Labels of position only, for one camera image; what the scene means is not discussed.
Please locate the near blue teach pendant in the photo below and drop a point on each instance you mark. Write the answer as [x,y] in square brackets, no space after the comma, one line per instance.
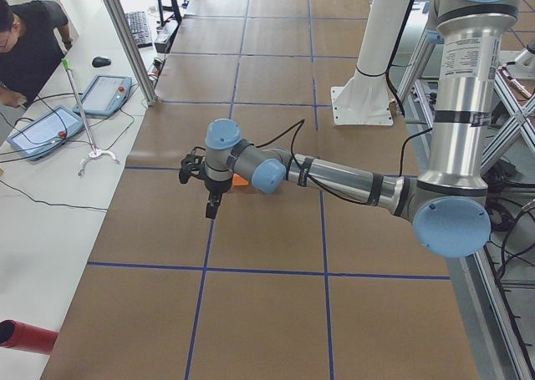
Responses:
[47,133]

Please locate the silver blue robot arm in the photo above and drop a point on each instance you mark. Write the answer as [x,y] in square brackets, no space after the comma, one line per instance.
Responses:
[445,203]

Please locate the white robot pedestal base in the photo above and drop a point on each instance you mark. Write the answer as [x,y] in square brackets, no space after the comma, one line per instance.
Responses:
[365,100]

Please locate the aluminium side rail frame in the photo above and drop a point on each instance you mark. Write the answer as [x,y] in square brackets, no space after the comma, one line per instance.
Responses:
[495,286]

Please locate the black computer mouse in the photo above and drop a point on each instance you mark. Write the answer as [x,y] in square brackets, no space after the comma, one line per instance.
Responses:
[100,62]

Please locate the blue teach pendant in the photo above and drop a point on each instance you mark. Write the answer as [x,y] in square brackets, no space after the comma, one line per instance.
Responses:
[105,95]
[47,133]

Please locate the person in black shirt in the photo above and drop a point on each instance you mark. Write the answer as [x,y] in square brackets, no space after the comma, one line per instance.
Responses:
[34,38]

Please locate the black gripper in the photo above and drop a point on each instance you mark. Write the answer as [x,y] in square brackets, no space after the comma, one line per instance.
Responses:
[216,187]

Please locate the orange foam cube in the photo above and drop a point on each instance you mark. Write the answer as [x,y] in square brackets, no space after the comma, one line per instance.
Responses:
[237,180]

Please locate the aluminium frame post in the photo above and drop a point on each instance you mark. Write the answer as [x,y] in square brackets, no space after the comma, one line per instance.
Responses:
[117,16]

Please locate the far blue teach pendant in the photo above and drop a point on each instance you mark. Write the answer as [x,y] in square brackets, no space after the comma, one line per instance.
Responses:
[105,95]

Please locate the red cylinder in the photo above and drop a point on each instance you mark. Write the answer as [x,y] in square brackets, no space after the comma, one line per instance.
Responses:
[28,338]

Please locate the black keyboard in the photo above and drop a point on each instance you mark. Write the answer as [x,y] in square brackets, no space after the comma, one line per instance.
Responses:
[139,28]

